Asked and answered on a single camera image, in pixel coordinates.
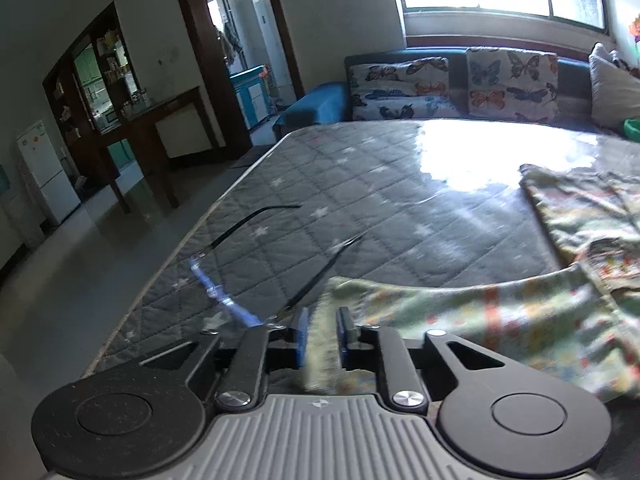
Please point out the square butterfly print cushion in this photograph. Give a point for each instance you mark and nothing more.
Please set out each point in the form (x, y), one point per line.
(510, 82)

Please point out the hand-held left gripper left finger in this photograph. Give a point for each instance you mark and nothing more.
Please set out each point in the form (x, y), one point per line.
(300, 341)

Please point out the orange flower toy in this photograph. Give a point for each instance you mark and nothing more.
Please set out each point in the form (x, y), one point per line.
(635, 30)

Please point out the white fridge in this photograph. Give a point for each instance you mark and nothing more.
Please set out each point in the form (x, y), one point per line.
(42, 175)

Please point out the wide butterfly print cushion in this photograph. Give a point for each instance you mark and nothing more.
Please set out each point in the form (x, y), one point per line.
(395, 87)

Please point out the green floral garment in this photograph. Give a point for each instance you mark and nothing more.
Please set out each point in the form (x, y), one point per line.
(500, 320)

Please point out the dark wooden door frame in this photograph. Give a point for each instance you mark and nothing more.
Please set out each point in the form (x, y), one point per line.
(210, 60)

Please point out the blue sofa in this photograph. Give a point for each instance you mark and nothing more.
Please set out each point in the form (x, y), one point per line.
(320, 105)

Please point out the dark wooden counter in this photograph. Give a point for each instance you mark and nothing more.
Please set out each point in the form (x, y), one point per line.
(145, 125)

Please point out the black strip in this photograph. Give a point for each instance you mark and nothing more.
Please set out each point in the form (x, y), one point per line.
(325, 270)
(250, 220)

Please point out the blue strip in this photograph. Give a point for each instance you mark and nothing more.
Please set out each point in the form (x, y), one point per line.
(227, 300)

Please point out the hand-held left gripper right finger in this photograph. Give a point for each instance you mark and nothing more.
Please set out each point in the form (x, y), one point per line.
(345, 336)

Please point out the blue cabinet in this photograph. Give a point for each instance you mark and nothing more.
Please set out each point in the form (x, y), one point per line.
(250, 95)

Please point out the green bowl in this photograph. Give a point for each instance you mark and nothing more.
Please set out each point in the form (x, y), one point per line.
(633, 129)

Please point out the dark wooden shelf cabinet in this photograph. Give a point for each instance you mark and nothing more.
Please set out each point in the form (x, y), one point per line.
(65, 90)

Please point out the white pillow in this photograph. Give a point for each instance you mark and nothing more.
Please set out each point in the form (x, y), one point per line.
(610, 90)

